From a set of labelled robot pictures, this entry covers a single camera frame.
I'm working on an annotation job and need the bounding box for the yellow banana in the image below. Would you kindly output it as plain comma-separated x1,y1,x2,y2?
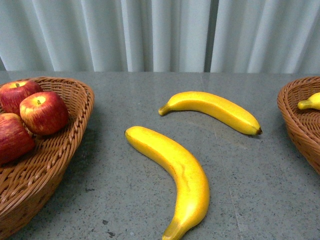
124,126,210,240
158,91,263,135
297,92,320,110

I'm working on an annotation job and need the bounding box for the red yellow apple front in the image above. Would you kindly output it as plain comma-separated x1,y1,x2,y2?
19,91,69,136

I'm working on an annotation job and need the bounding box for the brown wicker basket right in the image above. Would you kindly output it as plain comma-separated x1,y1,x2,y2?
277,76,320,173

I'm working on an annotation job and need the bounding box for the brown wicker basket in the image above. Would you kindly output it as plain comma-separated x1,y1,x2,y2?
277,76,320,173
0,76,95,240

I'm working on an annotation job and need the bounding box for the grey pleated curtain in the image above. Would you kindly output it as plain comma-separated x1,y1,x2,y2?
0,0,320,74

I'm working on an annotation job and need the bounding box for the brown wicker basket left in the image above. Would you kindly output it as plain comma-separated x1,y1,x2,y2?
0,76,95,240

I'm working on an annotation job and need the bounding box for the yellow banana in basket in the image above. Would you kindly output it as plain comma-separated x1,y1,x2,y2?
297,92,320,110

